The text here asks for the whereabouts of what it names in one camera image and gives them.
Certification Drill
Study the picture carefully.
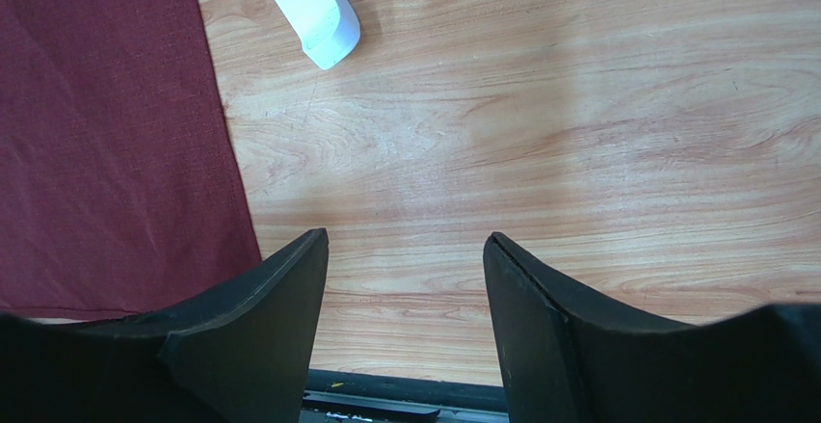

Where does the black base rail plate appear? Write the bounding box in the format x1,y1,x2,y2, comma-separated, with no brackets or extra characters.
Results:
299,369,509,422

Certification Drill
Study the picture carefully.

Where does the dark red cloth napkin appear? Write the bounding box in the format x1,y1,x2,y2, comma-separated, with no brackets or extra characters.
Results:
1,0,260,320

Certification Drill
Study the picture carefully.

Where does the white clothes rack stand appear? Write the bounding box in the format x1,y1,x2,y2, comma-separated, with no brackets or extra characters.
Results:
274,0,361,70

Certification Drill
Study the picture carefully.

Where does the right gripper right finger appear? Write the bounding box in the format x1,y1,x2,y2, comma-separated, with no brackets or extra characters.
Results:
483,232,820,422

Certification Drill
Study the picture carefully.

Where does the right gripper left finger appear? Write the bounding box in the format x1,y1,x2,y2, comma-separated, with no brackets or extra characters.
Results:
1,228,329,422

